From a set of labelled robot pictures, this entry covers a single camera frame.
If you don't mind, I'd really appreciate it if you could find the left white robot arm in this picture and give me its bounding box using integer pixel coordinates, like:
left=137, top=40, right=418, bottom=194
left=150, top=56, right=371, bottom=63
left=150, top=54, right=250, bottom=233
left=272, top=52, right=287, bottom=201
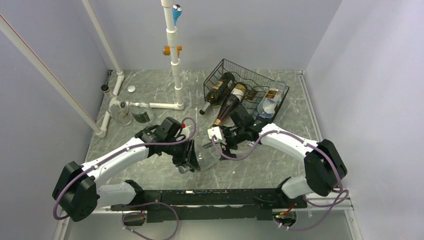
left=52, top=117, right=201, bottom=222

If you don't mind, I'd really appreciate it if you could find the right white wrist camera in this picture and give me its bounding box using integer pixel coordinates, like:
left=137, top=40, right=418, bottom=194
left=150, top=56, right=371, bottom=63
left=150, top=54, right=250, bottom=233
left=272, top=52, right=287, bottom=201
left=207, top=126, right=227, bottom=145

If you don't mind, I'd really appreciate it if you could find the clear slim empty bottle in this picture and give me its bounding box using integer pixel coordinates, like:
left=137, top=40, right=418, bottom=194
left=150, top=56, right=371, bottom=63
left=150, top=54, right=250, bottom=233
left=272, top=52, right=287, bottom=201
left=241, top=86, right=266, bottom=115

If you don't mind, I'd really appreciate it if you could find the white PVC pipe frame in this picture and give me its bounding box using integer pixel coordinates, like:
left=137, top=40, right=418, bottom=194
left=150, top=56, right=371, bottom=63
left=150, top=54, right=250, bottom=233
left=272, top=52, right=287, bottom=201
left=0, top=0, right=185, bottom=138

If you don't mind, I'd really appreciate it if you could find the clear round cork-stoppered bottle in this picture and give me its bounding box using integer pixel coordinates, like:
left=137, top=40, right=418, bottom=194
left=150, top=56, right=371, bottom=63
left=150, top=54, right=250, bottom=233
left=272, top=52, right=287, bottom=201
left=101, top=84, right=133, bottom=126

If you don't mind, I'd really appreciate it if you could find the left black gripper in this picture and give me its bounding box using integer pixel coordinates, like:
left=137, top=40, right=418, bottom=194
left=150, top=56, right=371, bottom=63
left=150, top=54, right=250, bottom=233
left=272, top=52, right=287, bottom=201
left=163, top=136, right=201, bottom=172

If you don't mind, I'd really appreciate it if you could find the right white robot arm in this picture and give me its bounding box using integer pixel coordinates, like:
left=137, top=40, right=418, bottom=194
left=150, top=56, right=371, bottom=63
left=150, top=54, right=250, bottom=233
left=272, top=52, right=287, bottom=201
left=207, top=106, right=348, bottom=208

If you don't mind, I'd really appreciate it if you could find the orange pipe clamp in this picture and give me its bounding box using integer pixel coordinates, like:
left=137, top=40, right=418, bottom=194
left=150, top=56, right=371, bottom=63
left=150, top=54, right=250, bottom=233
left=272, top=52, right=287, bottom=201
left=162, top=45, right=183, bottom=57

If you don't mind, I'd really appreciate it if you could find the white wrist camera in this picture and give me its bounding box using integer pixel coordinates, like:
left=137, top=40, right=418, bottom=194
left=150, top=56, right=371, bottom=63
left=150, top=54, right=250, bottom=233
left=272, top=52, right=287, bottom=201
left=176, top=123, right=195, bottom=141
left=207, top=126, right=227, bottom=145

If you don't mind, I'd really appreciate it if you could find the clear square bottle black cap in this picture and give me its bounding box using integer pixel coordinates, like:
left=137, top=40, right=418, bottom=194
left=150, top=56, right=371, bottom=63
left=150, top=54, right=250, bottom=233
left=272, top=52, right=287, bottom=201
left=257, top=80, right=287, bottom=120

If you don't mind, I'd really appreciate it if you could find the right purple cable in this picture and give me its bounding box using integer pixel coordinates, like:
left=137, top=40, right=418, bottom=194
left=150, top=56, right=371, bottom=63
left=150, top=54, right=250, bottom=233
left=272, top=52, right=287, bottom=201
left=211, top=129, right=350, bottom=232

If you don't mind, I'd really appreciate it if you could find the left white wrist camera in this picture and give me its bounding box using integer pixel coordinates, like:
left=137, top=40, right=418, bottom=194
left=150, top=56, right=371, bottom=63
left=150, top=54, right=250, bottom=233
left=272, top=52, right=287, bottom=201
left=176, top=123, right=195, bottom=141

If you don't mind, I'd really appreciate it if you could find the clear bottle silver cap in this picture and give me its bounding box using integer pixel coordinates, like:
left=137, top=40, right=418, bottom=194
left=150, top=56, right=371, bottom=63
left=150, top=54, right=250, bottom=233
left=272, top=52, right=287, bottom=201
left=127, top=85, right=155, bottom=125

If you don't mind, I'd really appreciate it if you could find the dark gold-foil wine bottle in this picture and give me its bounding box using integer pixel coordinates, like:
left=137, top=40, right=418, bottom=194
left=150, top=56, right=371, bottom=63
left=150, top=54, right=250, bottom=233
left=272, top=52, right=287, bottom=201
left=212, top=82, right=248, bottom=127

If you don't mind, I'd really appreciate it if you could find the blue pipe clip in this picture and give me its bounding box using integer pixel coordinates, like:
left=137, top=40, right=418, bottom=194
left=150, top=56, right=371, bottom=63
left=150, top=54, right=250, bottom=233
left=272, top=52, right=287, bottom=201
left=172, top=4, right=183, bottom=26

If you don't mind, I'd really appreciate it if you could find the black wire wine rack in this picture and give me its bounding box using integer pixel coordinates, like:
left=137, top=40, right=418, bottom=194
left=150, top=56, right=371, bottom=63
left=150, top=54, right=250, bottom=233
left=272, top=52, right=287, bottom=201
left=203, top=58, right=290, bottom=122

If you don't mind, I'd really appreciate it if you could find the dark green wine bottle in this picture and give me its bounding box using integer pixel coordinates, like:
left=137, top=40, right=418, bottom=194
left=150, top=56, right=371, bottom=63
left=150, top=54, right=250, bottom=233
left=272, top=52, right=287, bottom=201
left=199, top=72, right=235, bottom=115

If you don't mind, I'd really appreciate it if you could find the aluminium frame rail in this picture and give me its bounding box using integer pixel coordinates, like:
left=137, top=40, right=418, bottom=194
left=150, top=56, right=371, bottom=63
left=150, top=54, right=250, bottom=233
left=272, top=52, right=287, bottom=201
left=52, top=71, right=365, bottom=240

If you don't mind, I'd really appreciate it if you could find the clear bottle dark label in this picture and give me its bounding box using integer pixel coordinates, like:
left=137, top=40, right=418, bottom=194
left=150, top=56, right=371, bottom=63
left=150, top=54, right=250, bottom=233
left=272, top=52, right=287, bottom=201
left=179, top=141, right=221, bottom=174

